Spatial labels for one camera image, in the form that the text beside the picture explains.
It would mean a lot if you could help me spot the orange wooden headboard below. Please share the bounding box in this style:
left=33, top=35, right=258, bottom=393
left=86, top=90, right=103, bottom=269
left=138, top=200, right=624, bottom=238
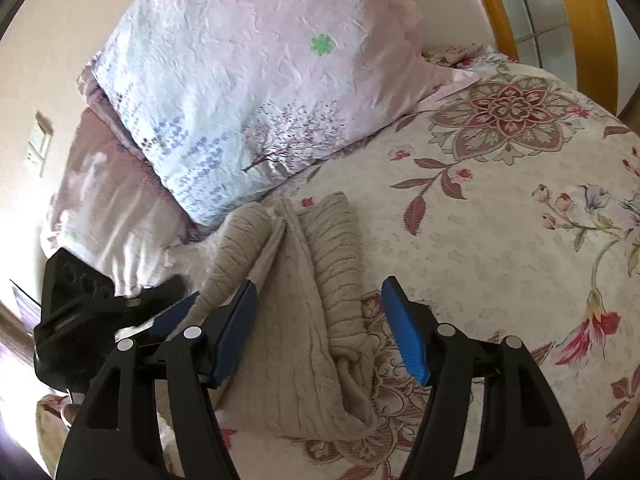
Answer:
left=480, top=0, right=620, bottom=114

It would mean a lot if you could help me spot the white wall switch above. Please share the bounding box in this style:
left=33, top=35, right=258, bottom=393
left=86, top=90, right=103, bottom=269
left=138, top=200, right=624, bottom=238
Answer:
left=26, top=112, right=53, bottom=177

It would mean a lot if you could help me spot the beige knitted sweater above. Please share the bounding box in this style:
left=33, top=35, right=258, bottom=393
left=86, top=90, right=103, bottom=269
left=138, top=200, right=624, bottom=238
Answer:
left=188, top=192, right=380, bottom=462

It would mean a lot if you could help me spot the cream floral bed sheet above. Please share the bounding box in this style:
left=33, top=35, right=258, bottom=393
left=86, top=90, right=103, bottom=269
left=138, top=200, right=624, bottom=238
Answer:
left=159, top=43, right=640, bottom=480

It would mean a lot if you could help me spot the pink floral pillow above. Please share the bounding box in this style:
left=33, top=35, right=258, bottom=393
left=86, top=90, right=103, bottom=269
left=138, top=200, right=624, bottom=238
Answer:
left=78, top=0, right=475, bottom=228

